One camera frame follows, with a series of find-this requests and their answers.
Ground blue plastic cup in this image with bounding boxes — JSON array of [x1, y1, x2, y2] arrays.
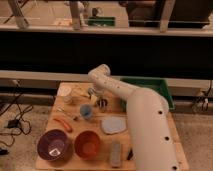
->
[[80, 104, 93, 120]]

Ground purple bowl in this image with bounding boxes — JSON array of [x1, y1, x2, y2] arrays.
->
[[37, 129, 70, 161]]

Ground blue sponge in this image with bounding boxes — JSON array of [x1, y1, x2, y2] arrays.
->
[[88, 87, 95, 95]]

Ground orange carrot toy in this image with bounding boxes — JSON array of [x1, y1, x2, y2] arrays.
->
[[53, 118, 73, 133]]

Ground green box on shelf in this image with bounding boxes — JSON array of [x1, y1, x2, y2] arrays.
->
[[88, 17, 115, 26]]

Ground light blue plate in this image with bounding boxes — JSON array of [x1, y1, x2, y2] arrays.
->
[[101, 117, 127, 135]]

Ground beige wooden piece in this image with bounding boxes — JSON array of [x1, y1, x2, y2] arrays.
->
[[76, 87, 90, 98]]

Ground green plastic tray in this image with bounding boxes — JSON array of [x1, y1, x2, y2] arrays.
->
[[121, 77, 175, 109]]

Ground grey rectangular block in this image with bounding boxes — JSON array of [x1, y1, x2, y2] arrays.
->
[[109, 141, 122, 168]]

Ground metal spoon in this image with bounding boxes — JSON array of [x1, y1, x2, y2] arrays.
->
[[56, 108, 78, 121]]

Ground orange bowl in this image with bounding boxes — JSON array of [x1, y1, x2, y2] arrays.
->
[[74, 130, 101, 160]]

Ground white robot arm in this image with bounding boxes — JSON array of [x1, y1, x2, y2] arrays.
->
[[88, 64, 180, 171]]

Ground black cables on floor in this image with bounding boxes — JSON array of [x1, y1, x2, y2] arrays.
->
[[0, 79, 34, 156]]

